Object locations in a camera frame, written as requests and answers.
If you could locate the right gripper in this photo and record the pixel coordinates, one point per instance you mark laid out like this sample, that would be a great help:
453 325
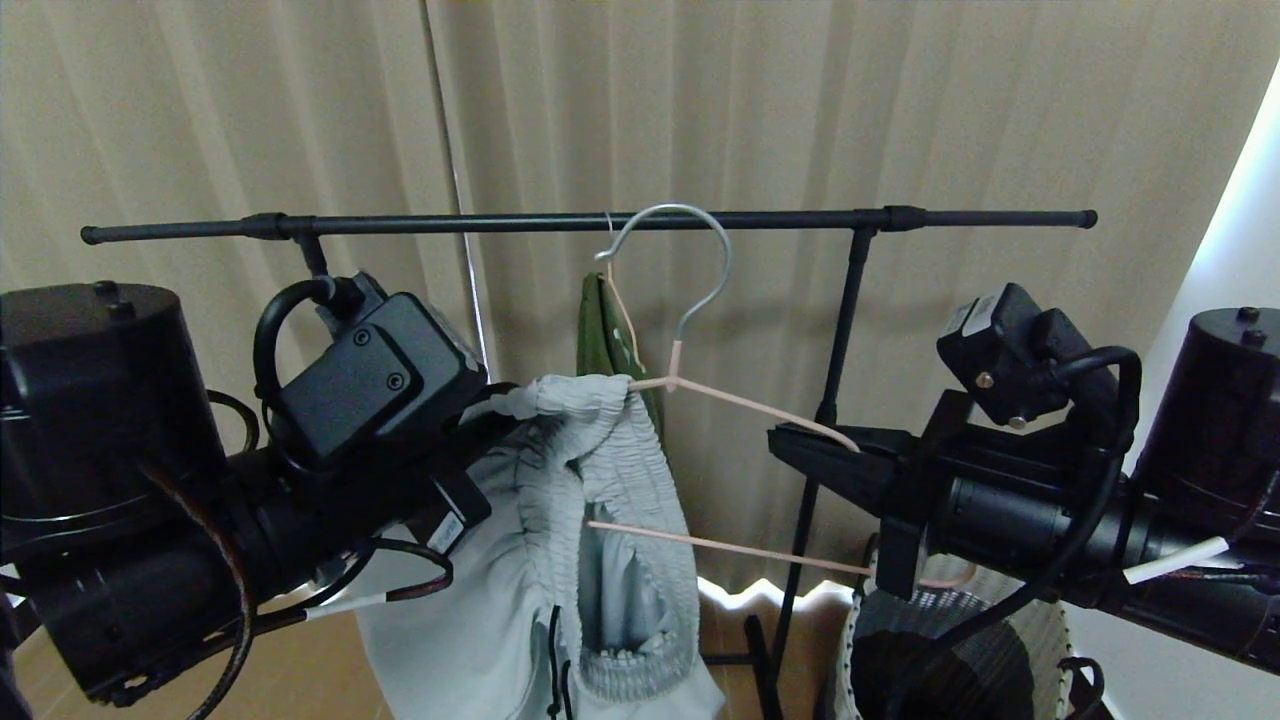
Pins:
1000 510

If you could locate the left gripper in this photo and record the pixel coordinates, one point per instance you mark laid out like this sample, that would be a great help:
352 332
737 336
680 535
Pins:
330 510

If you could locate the pale grey shorts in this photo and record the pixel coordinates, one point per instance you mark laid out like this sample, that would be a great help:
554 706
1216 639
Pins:
620 450

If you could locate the green long-sleeved shirt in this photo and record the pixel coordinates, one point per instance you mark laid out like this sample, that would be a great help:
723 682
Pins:
600 340

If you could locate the pink clothes hanger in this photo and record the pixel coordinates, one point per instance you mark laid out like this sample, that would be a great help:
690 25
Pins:
679 360
622 310

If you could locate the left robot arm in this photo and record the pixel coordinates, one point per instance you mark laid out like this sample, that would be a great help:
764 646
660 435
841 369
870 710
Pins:
100 420

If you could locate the white laundry basket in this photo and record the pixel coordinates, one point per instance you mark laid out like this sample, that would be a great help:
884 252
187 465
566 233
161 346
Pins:
1050 620

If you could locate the black clothes rack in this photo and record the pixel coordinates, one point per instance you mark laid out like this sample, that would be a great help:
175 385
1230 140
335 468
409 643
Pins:
400 222

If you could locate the beige curtain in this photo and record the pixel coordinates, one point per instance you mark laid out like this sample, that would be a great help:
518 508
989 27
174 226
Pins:
800 100

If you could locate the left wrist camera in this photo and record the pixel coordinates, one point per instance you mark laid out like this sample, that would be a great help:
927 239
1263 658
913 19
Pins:
370 380

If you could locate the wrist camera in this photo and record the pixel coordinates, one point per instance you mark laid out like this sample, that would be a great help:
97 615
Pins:
370 380
1000 350

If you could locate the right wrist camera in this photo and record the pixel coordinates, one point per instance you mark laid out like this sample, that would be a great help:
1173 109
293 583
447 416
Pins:
1000 350

